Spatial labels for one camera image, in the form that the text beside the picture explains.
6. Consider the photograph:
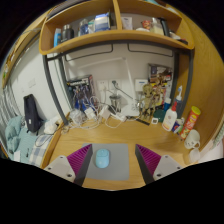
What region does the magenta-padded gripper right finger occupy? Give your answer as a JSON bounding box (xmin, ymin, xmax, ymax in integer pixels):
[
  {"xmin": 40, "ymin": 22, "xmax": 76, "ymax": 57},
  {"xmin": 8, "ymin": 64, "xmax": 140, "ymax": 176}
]
[{"xmin": 134, "ymin": 143, "xmax": 184, "ymax": 185}]

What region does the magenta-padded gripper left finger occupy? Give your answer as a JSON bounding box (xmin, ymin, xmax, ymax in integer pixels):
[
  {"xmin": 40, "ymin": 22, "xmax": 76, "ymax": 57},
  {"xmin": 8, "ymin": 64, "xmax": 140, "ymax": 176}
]
[{"xmin": 43, "ymin": 143, "xmax": 94, "ymax": 187}]

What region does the light blue computer mouse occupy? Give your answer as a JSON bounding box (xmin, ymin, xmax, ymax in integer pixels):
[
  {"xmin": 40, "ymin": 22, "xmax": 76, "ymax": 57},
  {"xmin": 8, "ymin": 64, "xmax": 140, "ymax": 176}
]
[{"xmin": 94, "ymin": 148, "xmax": 111, "ymax": 169}]

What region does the grey mouse pad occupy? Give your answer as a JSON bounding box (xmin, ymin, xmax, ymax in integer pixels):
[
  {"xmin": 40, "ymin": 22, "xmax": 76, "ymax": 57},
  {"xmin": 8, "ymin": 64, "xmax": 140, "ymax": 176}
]
[{"xmin": 80, "ymin": 143, "xmax": 131, "ymax": 182}]

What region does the plaid pillow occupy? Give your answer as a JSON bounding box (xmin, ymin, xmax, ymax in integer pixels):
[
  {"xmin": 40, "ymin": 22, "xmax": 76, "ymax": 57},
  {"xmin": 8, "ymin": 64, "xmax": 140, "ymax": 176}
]
[{"xmin": 28, "ymin": 133, "xmax": 54, "ymax": 168}]

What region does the blue packet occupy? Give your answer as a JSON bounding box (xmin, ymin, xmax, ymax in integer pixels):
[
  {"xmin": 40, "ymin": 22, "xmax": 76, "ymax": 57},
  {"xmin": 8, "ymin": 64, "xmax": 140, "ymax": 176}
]
[{"xmin": 171, "ymin": 120, "xmax": 184, "ymax": 134}]

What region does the white cloth bundle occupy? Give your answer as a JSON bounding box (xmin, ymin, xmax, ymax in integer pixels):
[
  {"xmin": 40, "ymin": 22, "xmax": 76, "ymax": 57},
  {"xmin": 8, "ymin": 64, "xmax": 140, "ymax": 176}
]
[{"xmin": 43, "ymin": 118, "xmax": 63, "ymax": 135}]

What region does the clear plastic cup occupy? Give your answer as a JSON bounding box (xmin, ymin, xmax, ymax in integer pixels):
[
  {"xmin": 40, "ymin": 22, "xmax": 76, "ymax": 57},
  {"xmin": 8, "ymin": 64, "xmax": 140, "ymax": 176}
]
[{"xmin": 188, "ymin": 148, "xmax": 202, "ymax": 164}]

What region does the white lotion bottle red cap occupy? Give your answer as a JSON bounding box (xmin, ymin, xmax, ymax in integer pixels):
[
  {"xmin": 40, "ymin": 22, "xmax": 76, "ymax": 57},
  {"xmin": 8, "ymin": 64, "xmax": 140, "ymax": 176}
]
[{"xmin": 161, "ymin": 101, "xmax": 178, "ymax": 132}]

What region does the white charger block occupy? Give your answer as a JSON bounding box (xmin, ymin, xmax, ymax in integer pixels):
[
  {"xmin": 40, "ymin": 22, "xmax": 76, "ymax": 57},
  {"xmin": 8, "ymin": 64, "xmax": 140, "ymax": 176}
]
[{"xmin": 84, "ymin": 107, "xmax": 96, "ymax": 119}]

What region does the white mug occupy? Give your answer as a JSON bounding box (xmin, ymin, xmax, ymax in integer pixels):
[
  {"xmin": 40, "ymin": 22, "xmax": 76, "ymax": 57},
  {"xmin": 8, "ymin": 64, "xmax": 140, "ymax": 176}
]
[{"xmin": 183, "ymin": 129, "xmax": 202, "ymax": 150}]

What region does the white power strip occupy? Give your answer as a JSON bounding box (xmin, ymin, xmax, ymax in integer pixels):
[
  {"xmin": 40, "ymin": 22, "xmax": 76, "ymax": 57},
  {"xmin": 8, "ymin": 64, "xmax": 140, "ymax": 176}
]
[{"xmin": 109, "ymin": 112, "xmax": 128, "ymax": 123}]

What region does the orange chips can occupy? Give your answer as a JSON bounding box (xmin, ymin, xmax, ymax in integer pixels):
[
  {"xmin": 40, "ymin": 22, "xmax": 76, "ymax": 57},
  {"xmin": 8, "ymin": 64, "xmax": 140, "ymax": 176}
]
[{"xmin": 179, "ymin": 105, "xmax": 202, "ymax": 140}]

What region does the gold robot model figure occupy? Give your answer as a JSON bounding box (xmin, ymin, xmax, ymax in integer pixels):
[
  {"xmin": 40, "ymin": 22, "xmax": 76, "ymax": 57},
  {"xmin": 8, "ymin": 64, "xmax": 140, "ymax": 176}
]
[{"xmin": 138, "ymin": 83, "xmax": 164, "ymax": 126}]

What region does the black bag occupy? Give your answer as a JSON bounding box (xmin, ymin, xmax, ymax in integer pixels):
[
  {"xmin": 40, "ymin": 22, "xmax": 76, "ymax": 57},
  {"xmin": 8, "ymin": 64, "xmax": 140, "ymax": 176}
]
[{"xmin": 23, "ymin": 93, "xmax": 44, "ymax": 134}]

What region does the blue model kit box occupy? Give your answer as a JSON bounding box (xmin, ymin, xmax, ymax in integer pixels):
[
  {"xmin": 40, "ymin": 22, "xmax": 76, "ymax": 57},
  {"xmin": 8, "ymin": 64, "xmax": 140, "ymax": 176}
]
[{"xmin": 65, "ymin": 74, "xmax": 96, "ymax": 111}]

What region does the light blue blanket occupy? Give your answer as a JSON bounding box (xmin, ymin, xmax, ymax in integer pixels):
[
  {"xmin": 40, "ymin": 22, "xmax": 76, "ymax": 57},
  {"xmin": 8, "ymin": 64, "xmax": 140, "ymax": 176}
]
[{"xmin": 3, "ymin": 114, "xmax": 34, "ymax": 164}]

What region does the printed poster box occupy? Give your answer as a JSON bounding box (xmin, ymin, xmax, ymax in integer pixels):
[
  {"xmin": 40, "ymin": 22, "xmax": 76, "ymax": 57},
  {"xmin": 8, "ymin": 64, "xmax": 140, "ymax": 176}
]
[{"xmin": 148, "ymin": 63, "xmax": 174, "ymax": 98}]

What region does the wooden shelf unit with items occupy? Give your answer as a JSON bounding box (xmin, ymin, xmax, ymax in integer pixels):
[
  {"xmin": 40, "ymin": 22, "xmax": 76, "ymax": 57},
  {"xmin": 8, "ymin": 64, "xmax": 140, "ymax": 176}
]
[{"xmin": 38, "ymin": 0, "xmax": 196, "ymax": 56}]

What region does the white cable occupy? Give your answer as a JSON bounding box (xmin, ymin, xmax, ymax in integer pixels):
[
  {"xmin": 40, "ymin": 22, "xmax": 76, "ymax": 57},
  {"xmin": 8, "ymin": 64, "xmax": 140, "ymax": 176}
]
[{"xmin": 61, "ymin": 96, "xmax": 126, "ymax": 132}]

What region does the grey metal desk frame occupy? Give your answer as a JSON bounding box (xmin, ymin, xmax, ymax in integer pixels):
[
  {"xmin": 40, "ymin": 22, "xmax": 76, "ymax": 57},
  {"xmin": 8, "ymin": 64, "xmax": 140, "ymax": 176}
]
[{"xmin": 41, "ymin": 41, "xmax": 196, "ymax": 126}]

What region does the white wall box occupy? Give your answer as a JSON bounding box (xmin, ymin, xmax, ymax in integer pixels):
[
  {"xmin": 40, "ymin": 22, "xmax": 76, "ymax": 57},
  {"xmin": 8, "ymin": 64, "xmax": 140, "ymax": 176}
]
[{"xmin": 134, "ymin": 78, "xmax": 149, "ymax": 93}]

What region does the white wall socket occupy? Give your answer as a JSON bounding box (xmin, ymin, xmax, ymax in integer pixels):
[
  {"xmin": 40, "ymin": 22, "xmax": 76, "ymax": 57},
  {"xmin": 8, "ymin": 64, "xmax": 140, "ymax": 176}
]
[
  {"xmin": 108, "ymin": 79, "xmax": 120, "ymax": 91},
  {"xmin": 97, "ymin": 79, "xmax": 109, "ymax": 93}
]

